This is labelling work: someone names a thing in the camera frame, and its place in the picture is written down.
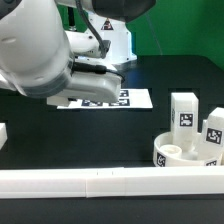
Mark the white marker sheet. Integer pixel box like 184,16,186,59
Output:
58,89,153,109

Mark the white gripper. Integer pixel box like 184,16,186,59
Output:
47,62,122,107

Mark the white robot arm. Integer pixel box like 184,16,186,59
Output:
0,0,156,106

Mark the white fence bar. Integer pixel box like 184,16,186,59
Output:
0,123,7,150
0,166,224,199

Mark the white left fence bar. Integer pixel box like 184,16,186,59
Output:
0,123,7,150

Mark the white front fence bar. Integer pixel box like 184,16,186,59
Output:
0,166,224,199

